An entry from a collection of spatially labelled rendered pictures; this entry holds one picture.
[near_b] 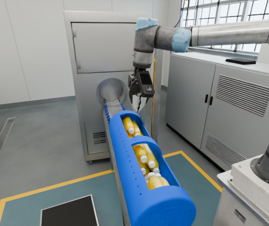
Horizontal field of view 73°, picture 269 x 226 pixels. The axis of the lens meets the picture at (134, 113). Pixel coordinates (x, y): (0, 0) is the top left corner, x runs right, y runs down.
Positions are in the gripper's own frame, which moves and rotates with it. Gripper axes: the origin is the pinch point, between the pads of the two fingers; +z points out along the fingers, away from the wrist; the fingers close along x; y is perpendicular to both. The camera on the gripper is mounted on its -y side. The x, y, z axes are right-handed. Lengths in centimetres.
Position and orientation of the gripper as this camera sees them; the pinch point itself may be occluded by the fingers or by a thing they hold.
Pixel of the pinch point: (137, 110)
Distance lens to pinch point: 77.4
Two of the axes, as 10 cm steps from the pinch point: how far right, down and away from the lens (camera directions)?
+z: -1.0, 8.8, 4.6
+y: -2.6, -4.7, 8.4
